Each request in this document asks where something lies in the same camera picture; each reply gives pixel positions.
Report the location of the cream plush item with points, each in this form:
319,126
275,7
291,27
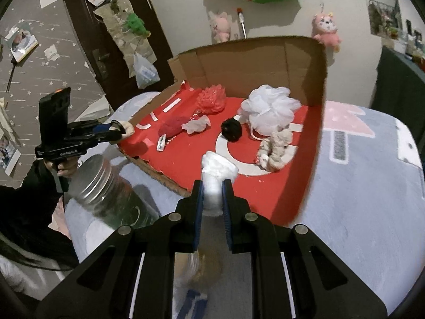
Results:
128,128

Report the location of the red plush cloth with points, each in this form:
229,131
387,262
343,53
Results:
172,127

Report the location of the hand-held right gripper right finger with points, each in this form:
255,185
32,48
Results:
227,216

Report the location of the black pompom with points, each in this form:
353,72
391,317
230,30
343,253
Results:
231,129

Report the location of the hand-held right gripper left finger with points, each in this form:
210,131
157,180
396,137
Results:
198,212

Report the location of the arched wall mirror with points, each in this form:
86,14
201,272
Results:
385,20

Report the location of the white fluffy sock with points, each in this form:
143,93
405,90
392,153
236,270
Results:
215,169

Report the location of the pink cloth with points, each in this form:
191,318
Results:
59,217

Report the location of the cardboard sheet on door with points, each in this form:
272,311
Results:
123,43

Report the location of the pale pink plush rabbit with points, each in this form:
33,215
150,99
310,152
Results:
219,26

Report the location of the beige knitted plush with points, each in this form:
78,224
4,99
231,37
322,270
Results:
275,149

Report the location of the row of bottles and jars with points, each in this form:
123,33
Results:
413,43

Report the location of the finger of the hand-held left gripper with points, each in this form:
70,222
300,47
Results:
108,135
103,127

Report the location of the glass jar with metal lid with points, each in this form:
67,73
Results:
109,202

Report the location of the grey printed blanket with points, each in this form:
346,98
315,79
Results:
348,189

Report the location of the person's left forearm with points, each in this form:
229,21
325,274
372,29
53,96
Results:
26,212

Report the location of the clear plastic bag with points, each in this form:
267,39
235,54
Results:
145,73

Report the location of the pink plush cat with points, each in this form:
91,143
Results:
327,30

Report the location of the person's left hand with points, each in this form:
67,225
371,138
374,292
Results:
66,166

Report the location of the dark brown door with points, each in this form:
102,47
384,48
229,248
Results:
79,30

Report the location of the red mesh bath pouf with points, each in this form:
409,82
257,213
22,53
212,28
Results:
211,99

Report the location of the green plush toy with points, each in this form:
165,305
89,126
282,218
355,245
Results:
136,25

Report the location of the framed wall picture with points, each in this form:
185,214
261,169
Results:
23,43

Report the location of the white cloth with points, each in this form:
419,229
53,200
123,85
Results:
197,125

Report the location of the white mesh bath pouf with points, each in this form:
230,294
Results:
269,109

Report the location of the table with dark green cloth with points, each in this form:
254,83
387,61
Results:
401,86

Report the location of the cardboard box with red lining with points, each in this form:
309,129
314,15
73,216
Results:
199,148

